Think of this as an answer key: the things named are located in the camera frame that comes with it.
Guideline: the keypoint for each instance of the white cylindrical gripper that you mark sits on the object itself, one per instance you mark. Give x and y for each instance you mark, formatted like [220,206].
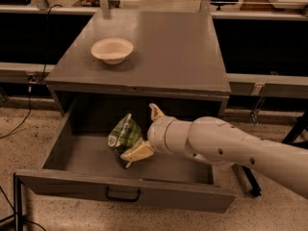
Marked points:
[157,134]

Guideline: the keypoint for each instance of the green jalapeno chip bag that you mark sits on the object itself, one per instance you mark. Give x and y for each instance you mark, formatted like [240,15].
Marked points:
[123,137]

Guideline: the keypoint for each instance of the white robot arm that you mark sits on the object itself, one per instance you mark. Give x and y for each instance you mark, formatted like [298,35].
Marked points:
[218,143]

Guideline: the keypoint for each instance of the grey cabinet counter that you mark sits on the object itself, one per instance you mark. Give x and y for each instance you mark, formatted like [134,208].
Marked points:
[176,63]

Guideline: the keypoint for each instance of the grey open drawer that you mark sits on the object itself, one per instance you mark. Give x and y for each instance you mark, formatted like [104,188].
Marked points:
[79,163]

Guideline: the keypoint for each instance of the white paper bowl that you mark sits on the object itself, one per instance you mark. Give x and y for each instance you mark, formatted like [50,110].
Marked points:
[112,50]

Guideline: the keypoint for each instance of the black drawer handle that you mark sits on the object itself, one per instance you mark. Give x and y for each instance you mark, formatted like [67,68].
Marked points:
[122,196]

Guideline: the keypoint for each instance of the grey barrier rail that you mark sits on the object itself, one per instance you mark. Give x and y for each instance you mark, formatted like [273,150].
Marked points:
[250,43]

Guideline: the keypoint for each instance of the black metal frame left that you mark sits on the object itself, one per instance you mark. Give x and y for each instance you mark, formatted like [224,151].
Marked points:
[17,203]

